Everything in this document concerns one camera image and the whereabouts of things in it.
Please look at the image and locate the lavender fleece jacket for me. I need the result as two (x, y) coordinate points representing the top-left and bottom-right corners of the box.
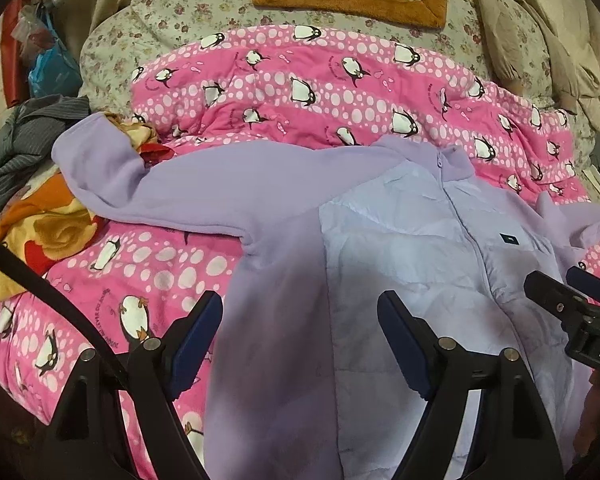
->
(52, 114), (600, 479)

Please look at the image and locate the grey striped garment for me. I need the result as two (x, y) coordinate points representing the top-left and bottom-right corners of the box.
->
(0, 94), (91, 212)

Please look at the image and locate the person's right hand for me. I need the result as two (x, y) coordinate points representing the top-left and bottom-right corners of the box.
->
(573, 370), (600, 464)

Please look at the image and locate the orange yellow floral cloth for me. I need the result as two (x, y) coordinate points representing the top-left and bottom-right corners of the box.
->
(0, 113), (158, 301)

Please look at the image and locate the beige garment pile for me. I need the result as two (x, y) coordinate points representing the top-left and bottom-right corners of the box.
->
(476, 0), (600, 133)

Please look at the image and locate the pink penguin quilt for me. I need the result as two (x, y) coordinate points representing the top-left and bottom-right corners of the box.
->
(0, 24), (600, 480)

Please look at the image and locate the red cloth strip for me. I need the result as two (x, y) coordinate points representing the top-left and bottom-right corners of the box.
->
(0, 0), (29, 107)

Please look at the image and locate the black cable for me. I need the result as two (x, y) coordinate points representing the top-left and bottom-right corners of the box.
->
(0, 228), (127, 380)

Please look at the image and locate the blue plastic bag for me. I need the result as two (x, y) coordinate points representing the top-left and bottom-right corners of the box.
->
(28, 42), (82, 99)

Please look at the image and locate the floral beige bedspread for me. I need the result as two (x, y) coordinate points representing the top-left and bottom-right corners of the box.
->
(78, 0), (596, 172)

